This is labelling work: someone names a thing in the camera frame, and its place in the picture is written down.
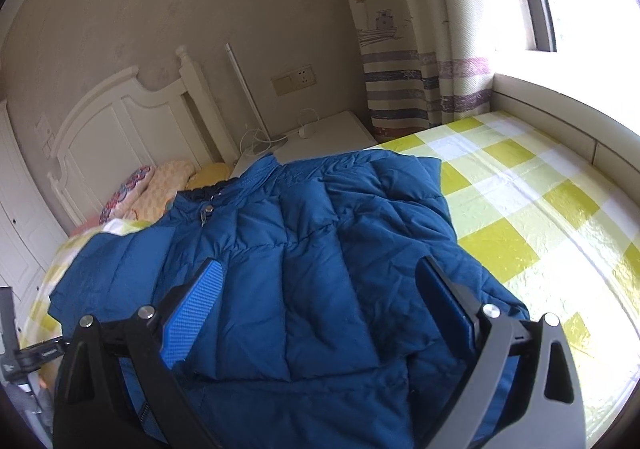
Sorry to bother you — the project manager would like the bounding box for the bed with yellow checked sheet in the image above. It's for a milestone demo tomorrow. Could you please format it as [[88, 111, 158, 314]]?
[[20, 111, 640, 449]]

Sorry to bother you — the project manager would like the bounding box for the white window ledge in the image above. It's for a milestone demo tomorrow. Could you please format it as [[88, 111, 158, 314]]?
[[492, 71, 640, 210]]

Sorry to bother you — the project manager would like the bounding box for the floral print pillow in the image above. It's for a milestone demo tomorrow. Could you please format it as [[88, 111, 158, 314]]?
[[99, 165, 155, 225]]

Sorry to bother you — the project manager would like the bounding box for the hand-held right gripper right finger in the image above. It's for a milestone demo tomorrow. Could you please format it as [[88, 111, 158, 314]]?
[[415, 255, 586, 449]]

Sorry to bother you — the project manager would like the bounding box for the white nightstand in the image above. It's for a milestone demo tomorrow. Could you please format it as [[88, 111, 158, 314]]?
[[232, 111, 378, 174]]

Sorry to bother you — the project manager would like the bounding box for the beige wall socket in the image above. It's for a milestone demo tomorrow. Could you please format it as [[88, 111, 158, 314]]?
[[271, 64, 313, 97]]

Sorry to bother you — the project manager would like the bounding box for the white wardrobe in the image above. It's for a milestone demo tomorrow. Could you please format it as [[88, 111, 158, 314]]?
[[0, 99, 68, 345]]

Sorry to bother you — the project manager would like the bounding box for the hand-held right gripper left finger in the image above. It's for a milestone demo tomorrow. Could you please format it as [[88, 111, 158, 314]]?
[[52, 259, 223, 449]]

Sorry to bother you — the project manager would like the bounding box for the white bar desk lamp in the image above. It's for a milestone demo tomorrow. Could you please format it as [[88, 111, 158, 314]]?
[[225, 43, 288, 147]]

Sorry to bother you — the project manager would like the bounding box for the printed striped curtain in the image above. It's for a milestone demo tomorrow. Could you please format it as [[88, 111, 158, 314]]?
[[327, 0, 501, 142]]

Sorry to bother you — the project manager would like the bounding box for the yellow pillow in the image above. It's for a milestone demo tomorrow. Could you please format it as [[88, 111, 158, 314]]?
[[187, 163, 231, 190]]

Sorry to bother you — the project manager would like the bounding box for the blue puffer jacket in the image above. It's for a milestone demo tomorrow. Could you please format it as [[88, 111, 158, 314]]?
[[48, 149, 531, 449]]

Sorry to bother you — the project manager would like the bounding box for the wall switch panel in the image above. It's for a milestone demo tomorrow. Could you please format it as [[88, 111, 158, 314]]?
[[34, 111, 56, 157]]

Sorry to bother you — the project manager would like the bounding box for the white cable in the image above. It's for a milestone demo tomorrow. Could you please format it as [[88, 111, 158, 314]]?
[[239, 109, 323, 157]]

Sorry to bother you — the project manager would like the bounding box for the white wooden headboard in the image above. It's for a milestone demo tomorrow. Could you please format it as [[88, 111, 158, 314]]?
[[47, 45, 238, 230]]

